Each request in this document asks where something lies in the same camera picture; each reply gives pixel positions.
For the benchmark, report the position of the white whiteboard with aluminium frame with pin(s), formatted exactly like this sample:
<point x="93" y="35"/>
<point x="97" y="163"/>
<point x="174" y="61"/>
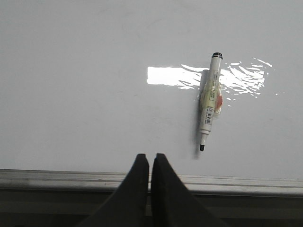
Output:
<point x="86" y="85"/>

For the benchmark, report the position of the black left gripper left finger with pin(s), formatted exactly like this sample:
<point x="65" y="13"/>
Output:
<point x="126" y="206"/>

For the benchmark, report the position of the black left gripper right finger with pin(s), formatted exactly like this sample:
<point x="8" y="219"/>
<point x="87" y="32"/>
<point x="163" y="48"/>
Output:
<point x="172" y="204"/>

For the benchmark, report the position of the white whiteboard marker with tape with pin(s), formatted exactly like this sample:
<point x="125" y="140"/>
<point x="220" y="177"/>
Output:
<point x="209" y="99"/>

